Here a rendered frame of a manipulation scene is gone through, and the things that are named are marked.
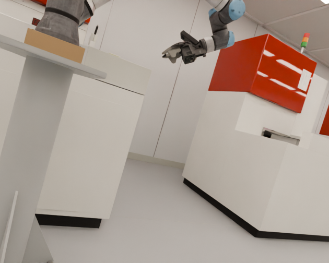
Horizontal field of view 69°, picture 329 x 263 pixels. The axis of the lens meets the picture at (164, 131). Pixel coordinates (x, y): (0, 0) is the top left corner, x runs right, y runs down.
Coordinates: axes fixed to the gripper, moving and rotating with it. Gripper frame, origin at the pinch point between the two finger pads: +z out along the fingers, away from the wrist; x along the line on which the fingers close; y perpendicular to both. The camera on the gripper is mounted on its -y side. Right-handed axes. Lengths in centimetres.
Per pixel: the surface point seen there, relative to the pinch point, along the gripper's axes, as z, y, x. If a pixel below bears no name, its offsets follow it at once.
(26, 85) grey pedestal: 52, 21, -34
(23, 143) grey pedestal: 59, 38, -27
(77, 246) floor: 68, 76, 24
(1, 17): 65, -22, -24
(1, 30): 66, -18, -22
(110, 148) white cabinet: 41, 33, 23
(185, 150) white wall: -22, -12, 288
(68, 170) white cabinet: 64, 40, 18
